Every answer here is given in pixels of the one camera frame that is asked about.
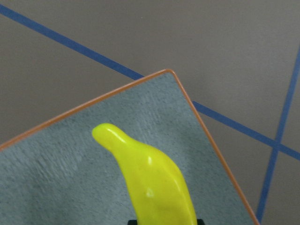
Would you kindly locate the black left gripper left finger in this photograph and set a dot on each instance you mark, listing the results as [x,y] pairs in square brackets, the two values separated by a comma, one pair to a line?
[132,222]

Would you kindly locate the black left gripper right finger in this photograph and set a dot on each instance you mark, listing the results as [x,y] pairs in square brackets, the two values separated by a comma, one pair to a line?
[200,222]

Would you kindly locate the yellow banana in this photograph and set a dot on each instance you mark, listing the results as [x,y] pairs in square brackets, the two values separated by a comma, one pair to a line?
[156,186]

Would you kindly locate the grey square plate orange rim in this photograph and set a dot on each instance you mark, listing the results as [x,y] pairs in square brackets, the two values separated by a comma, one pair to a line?
[57,174]

